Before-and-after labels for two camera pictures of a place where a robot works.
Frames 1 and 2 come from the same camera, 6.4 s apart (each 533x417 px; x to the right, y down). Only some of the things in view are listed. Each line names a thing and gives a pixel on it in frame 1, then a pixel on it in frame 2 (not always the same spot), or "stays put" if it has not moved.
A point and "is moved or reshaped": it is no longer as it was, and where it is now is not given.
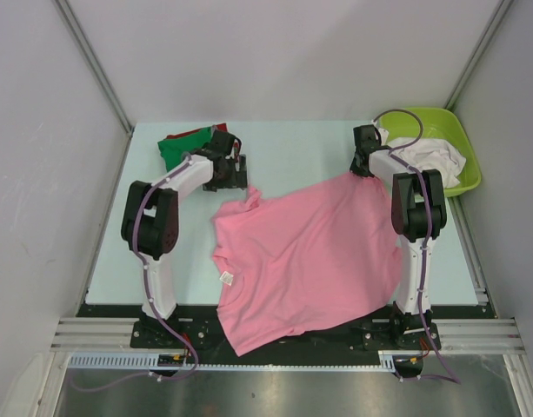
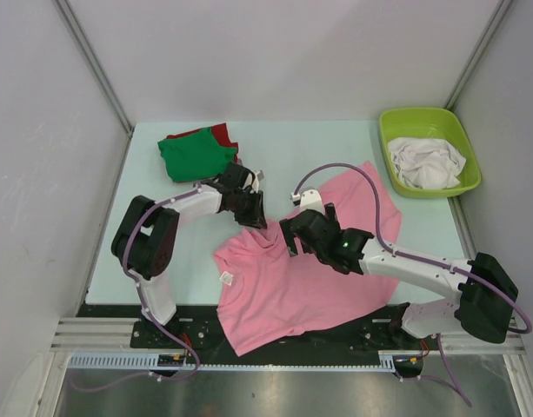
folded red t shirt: [222, 127] stays put
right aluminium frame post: [503, 9] stays put
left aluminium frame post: [96, 62] stays put
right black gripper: [355, 168] -> [289, 237]
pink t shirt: [304, 260] is moved or reshaped
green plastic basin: [436, 125] stays put
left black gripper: [230, 182] -> [256, 217]
